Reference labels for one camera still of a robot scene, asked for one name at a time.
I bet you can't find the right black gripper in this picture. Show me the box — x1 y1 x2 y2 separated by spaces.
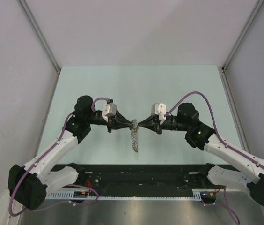
138 115 189 135

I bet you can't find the large metal keyring disc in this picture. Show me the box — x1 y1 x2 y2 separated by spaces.
130 119 139 153

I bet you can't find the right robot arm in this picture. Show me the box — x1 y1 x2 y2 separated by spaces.
139 103 264 206

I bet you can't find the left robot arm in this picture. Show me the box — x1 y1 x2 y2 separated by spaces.
8 95 137 211

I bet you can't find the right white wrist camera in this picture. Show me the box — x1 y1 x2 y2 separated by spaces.
151 103 167 125

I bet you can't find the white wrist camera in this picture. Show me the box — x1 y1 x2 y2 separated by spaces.
151 103 167 125
102 101 117 122

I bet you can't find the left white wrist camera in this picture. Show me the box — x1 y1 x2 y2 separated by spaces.
102 101 117 122

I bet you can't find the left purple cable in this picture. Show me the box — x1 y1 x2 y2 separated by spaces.
8 96 111 217

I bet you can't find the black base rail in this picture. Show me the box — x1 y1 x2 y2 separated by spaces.
75 165 223 197

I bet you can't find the white slotted cable duct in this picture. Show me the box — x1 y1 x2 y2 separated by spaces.
45 189 202 201

